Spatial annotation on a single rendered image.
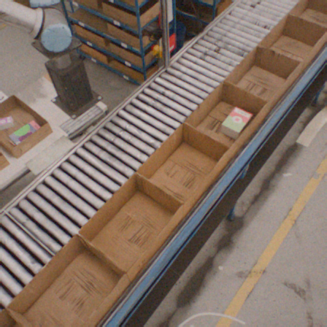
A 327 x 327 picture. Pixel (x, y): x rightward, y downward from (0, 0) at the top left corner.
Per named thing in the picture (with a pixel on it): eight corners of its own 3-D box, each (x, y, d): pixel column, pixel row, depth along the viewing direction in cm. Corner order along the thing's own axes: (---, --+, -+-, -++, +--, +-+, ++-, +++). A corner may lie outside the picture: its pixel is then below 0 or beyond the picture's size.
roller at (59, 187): (49, 177, 210) (47, 172, 206) (112, 225, 191) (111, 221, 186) (44, 182, 208) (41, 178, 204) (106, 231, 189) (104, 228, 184)
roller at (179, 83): (163, 74, 256) (162, 68, 251) (222, 104, 236) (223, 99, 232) (158, 78, 254) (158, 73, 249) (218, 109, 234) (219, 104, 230)
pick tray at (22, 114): (19, 104, 239) (13, 93, 230) (53, 131, 223) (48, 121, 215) (-17, 128, 228) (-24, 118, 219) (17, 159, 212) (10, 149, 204)
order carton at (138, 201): (139, 188, 182) (135, 171, 168) (184, 219, 171) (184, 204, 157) (85, 246, 166) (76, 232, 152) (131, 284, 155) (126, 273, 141)
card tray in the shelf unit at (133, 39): (108, 32, 313) (106, 22, 305) (131, 16, 325) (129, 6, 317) (141, 49, 297) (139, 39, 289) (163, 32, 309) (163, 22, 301)
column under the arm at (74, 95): (50, 101, 239) (33, 63, 211) (79, 81, 248) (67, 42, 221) (74, 120, 228) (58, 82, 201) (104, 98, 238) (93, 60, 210)
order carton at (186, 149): (183, 141, 198) (183, 121, 184) (227, 166, 187) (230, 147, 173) (138, 188, 182) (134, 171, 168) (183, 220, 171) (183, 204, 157)
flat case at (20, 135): (9, 137, 220) (7, 136, 219) (34, 121, 227) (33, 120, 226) (20, 149, 214) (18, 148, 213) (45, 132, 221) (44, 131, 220)
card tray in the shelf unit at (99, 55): (80, 49, 364) (78, 41, 356) (101, 34, 377) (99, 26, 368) (107, 64, 349) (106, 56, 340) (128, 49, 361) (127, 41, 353)
